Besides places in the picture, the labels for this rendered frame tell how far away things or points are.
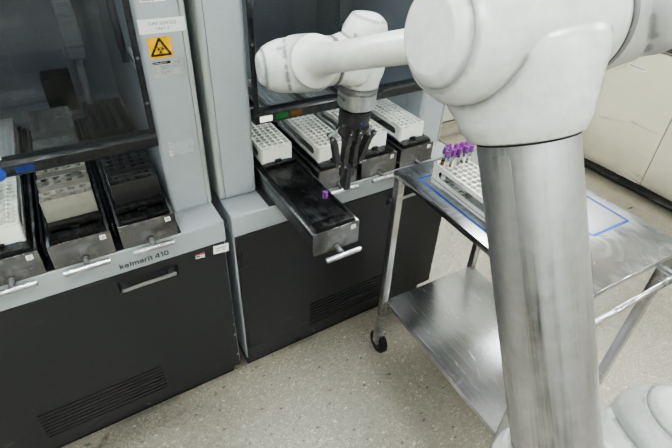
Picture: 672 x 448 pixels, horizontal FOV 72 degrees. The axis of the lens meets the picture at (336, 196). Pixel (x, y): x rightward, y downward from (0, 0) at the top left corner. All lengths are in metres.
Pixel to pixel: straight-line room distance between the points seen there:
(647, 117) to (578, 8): 2.73
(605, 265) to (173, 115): 1.08
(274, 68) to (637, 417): 0.78
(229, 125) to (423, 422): 1.18
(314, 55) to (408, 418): 1.30
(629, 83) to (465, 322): 1.95
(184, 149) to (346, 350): 1.04
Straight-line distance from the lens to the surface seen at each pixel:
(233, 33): 1.20
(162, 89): 1.19
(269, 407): 1.78
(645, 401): 0.79
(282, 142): 1.40
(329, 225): 1.14
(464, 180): 1.26
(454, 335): 1.66
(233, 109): 1.26
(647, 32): 0.57
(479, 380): 1.57
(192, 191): 1.33
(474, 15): 0.41
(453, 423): 1.81
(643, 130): 3.20
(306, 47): 0.90
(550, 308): 0.52
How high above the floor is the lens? 1.52
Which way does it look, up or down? 35 degrees down
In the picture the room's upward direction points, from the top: 3 degrees clockwise
